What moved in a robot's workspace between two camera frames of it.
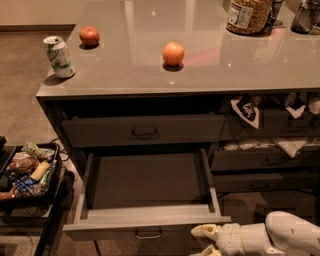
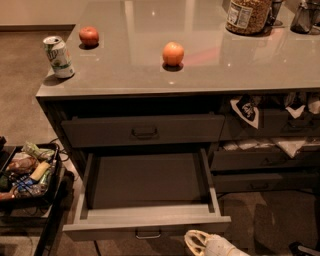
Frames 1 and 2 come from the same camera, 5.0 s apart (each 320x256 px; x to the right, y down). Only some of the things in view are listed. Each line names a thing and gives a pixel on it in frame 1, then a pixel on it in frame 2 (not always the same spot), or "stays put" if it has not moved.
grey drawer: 144,194 stays put
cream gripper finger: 206,230 -> 196,242
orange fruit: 173,53 stays put
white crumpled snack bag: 292,147 stays put
